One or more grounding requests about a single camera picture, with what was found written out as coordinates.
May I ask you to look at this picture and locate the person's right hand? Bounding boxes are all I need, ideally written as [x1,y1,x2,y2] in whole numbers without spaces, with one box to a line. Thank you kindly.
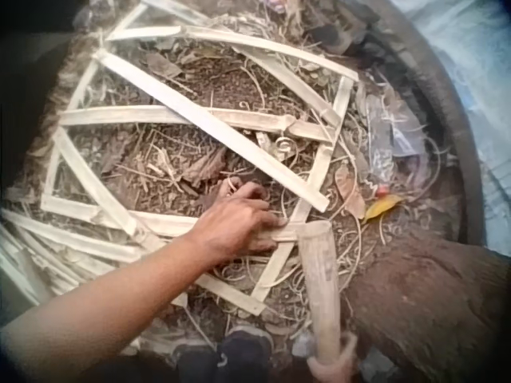
[306,330,359,383]

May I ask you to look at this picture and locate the person's left hand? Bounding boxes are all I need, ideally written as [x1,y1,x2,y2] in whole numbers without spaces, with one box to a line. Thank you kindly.
[198,181,299,265]

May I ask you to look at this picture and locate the thick bamboo stick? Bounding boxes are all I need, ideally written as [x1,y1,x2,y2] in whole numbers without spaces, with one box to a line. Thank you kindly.
[296,220,343,362]

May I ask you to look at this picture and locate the bamboo strip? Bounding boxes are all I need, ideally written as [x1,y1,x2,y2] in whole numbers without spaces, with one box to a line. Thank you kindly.
[39,194,309,245]

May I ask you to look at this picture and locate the small grey plastic piece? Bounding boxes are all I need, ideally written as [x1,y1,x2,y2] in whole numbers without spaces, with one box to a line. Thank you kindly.
[293,333,317,357]

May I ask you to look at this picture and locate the heap of curled bamboo shavings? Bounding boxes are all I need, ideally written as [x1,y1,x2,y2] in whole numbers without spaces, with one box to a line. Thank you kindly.
[207,99,444,332]

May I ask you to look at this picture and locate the person's legs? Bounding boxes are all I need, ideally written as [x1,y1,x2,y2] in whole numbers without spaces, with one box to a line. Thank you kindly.
[172,325,275,383]

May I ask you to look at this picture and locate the yellow leaf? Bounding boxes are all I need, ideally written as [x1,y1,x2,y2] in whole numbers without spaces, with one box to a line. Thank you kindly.
[362,194,405,224]

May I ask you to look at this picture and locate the clear plastic wrapper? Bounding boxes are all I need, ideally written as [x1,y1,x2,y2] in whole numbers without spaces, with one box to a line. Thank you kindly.
[358,93,426,187]

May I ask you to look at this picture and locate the large dry brown leaf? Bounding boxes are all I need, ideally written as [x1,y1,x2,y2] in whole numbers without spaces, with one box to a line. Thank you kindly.
[175,147,228,188]

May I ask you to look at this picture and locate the dark curved rim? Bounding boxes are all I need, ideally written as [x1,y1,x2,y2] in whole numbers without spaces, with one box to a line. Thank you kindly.
[358,11,486,251]

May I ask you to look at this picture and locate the pale blue tarpaulin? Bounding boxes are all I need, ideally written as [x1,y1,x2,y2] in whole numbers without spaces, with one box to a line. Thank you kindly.
[393,0,511,251]

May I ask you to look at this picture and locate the dark stones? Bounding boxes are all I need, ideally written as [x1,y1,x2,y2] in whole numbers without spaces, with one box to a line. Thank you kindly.
[301,0,382,57]

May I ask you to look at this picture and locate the pile of loose bamboo slats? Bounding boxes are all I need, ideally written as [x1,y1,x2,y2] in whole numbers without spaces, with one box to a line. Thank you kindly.
[0,209,87,306]

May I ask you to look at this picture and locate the woven bamboo strips frame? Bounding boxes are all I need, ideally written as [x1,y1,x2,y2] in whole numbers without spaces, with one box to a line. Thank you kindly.
[39,0,360,317]

